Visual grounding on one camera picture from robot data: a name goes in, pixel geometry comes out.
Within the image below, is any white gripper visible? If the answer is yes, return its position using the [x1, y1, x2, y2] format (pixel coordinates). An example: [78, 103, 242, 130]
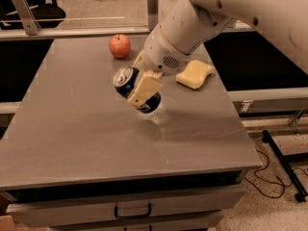
[127, 24, 192, 107]

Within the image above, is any blue pepsi soda can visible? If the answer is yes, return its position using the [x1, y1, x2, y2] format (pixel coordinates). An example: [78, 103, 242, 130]
[113, 66, 163, 114]

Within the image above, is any black office chair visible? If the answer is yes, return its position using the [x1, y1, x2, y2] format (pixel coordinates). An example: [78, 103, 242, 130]
[0, 0, 65, 30]

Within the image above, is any metal bracket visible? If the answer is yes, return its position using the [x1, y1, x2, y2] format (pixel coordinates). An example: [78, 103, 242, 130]
[12, 0, 40, 36]
[147, 0, 159, 31]

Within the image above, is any black cable on floor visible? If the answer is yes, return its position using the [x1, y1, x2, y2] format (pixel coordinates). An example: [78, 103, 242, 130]
[244, 149, 308, 200]

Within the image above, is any black floor stand bar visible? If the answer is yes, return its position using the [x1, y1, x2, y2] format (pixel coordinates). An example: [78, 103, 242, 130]
[262, 130, 308, 202]

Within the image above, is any left metal bracket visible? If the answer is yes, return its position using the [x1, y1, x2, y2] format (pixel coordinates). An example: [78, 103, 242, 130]
[12, 0, 40, 36]

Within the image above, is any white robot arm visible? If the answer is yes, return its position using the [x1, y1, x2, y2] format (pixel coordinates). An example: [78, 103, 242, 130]
[128, 0, 308, 107]

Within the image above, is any red apple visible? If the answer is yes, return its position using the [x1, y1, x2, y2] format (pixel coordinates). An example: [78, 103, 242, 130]
[109, 34, 131, 59]

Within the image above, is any middle metal bracket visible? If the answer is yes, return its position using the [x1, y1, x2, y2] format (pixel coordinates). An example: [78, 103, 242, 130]
[147, 0, 159, 31]

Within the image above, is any grey drawer with black handle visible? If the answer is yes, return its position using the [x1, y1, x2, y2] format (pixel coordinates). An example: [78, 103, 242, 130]
[7, 184, 245, 227]

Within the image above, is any yellow sponge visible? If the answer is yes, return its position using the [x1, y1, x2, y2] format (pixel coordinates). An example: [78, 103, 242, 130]
[175, 60, 215, 90]

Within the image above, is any grey horizontal rail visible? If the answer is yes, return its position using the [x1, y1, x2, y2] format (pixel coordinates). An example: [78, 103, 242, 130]
[0, 20, 254, 42]

